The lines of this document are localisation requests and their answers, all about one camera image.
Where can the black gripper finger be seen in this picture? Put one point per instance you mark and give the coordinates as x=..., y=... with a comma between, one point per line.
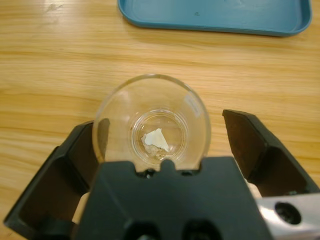
x=50, y=190
x=270, y=170

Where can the clear drinking glass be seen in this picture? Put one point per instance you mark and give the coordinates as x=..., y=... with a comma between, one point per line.
x=150, y=105

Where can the white paper scrap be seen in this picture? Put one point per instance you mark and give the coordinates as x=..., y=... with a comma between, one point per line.
x=156, y=138

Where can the blue plastic tray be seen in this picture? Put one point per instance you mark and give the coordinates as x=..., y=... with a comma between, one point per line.
x=212, y=15

